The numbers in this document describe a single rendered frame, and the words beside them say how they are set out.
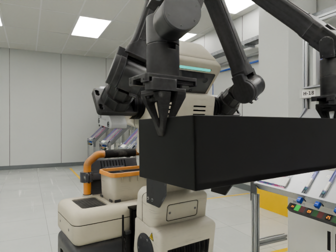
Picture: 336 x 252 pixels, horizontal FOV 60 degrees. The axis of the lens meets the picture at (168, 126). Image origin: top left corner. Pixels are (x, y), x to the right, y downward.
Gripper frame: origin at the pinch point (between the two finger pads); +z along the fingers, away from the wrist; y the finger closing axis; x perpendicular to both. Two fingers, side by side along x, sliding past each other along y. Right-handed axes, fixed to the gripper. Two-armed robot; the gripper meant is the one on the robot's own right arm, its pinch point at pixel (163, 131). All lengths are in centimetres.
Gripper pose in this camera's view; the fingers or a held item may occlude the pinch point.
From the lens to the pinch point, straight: 50.1
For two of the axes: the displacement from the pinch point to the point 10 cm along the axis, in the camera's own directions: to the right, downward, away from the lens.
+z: 0.0, 10.0, -0.1
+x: -5.6, 0.1, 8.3
